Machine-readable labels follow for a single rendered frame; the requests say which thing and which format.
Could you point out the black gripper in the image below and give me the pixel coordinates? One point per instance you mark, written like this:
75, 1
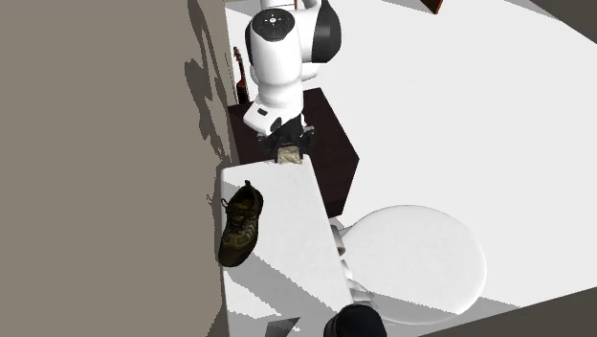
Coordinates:
291, 131

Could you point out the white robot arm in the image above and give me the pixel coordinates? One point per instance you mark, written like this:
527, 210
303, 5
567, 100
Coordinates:
279, 70

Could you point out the tan small block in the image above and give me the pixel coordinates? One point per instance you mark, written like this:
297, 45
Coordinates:
289, 155

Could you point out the brown guitar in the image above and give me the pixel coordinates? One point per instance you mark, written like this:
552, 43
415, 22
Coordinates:
241, 86

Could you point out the olive green shoe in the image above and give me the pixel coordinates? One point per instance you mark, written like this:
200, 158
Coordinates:
240, 224

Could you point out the white toilet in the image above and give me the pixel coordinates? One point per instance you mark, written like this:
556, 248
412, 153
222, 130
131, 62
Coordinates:
410, 256

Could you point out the brown wooden furniture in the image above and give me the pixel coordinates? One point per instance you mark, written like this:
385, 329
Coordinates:
433, 4

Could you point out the black round object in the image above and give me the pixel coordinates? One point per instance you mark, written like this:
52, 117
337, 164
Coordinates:
357, 323

